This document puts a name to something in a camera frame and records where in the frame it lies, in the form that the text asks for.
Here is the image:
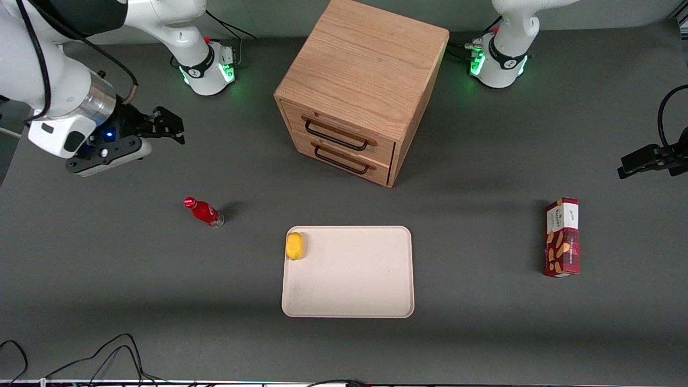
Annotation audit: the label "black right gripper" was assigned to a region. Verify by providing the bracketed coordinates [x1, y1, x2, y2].
[88, 104, 187, 149]

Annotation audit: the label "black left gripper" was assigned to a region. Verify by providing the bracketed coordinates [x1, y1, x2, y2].
[617, 126, 688, 180]

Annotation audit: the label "wooden drawer with notched front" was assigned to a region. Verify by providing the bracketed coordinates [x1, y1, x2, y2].
[280, 101, 397, 166]

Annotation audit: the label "black metal drawer handle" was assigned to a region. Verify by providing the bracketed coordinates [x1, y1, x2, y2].
[313, 145, 372, 176]
[304, 119, 371, 152]

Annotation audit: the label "wooden two-drawer cabinet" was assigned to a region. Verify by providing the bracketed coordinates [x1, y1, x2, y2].
[274, 0, 450, 188]

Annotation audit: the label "wooden drawer with plain front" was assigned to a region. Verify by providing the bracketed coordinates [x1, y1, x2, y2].
[290, 129, 395, 187]

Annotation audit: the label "red bottle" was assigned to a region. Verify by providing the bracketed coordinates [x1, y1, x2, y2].
[184, 197, 225, 228]

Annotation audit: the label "red plaid shortbread box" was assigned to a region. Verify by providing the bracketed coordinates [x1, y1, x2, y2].
[543, 197, 581, 278]

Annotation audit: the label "yellow lemon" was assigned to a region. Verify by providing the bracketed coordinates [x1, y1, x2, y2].
[285, 232, 305, 261]

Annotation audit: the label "cream plastic tray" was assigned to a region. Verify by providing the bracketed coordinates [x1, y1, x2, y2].
[282, 225, 415, 319]

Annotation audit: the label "black looped gripper cable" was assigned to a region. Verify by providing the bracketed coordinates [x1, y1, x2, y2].
[658, 84, 688, 149]

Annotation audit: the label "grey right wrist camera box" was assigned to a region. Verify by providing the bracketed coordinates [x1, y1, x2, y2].
[66, 137, 153, 178]

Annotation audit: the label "black cables at right arm base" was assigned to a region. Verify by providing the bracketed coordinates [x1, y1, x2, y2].
[204, 9, 259, 68]

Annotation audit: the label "black cables at arm base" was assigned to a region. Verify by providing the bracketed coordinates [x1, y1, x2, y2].
[204, 9, 259, 68]
[445, 15, 504, 64]

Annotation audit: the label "black cable along right arm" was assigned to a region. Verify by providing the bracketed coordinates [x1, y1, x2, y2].
[15, 0, 139, 127]

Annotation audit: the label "black cables at left arm base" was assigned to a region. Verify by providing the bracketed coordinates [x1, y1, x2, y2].
[445, 15, 504, 64]

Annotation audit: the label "black floor cable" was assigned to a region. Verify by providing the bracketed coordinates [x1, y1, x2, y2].
[45, 333, 168, 387]
[0, 339, 28, 385]

